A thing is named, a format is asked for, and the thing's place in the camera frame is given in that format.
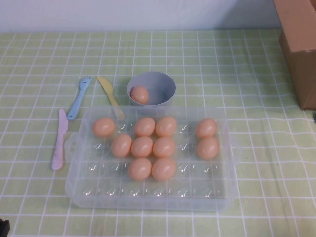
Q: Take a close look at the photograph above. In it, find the brown cardboard box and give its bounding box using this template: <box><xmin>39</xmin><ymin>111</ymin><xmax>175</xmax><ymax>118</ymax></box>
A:
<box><xmin>273</xmin><ymin>0</ymin><xmax>316</xmax><ymax>111</ymax></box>

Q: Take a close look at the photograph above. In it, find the yellow plastic knife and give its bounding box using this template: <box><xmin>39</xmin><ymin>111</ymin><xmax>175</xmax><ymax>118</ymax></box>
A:
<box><xmin>96</xmin><ymin>76</ymin><xmax>125</xmax><ymax>121</ymax></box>

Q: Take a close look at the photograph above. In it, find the green checked tablecloth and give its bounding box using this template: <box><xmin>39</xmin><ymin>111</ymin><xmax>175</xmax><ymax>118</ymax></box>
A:
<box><xmin>0</xmin><ymin>28</ymin><xmax>316</xmax><ymax>237</ymax></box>

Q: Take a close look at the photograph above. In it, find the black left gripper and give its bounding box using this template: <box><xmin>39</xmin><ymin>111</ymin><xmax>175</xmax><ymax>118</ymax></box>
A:
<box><xmin>0</xmin><ymin>218</ymin><xmax>10</xmax><ymax>237</ymax></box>

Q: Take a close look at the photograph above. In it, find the grey-blue round bowl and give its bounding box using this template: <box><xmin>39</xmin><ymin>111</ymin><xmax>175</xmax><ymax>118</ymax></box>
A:
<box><xmin>126</xmin><ymin>71</ymin><xmax>177</xmax><ymax>115</ymax></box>

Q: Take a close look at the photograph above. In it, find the pink plastic knife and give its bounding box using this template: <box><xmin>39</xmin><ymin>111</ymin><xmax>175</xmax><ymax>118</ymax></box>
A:
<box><xmin>51</xmin><ymin>109</ymin><xmax>69</xmax><ymax>170</ymax></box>

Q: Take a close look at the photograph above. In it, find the blue plastic fork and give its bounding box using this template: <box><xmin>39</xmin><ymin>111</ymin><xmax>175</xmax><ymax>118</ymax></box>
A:
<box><xmin>67</xmin><ymin>76</ymin><xmax>92</xmax><ymax>121</ymax></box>

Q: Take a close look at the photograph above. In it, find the transparent plastic egg box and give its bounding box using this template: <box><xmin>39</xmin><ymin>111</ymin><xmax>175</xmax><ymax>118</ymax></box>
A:
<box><xmin>64</xmin><ymin>105</ymin><xmax>244</xmax><ymax>212</ymax></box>

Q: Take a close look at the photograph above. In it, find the brown egg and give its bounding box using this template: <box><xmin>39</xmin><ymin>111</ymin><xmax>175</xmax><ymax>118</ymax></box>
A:
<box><xmin>111</xmin><ymin>133</ymin><xmax>132</xmax><ymax>158</ymax></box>
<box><xmin>134</xmin><ymin>117</ymin><xmax>156</xmax><ymax>137</ymax></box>
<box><xmin>130</xmin><ymin>86</ymin><xmax>149</xmax><ymax>104</ymax></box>
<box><xmin>127</xmin><ymin>158</ymin><xmax>152</xmax><ymax>180</ymax></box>
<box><xmin>155</xmin><ymin>116</ymin><xmax>177</xmax><ymax>138</ymax></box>
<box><xmin>130</xmin><ymin>136</ymin><xmax>154</xmax><ymax>158</ymax></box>
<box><xmin>153</xmin><ymin>137</ymin><xmax>176</xmax><ymax>158</ymax></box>
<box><xmin>197</xmin><ymin>137</ymin><xmax>220</xmax><ymax>159</ymax></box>
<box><xmin>151</xmin><ymin>157</ymin><xmax>176</xmax><ymax>181</ymax></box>
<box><xmin>196</xmin><ymin>118</ymin><xmax>218</xmax><ymax>139</ymax></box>
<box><xmin>92</xmin><ymin>118</ymin><xmax>116</xmax><ymax>137</ymax></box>

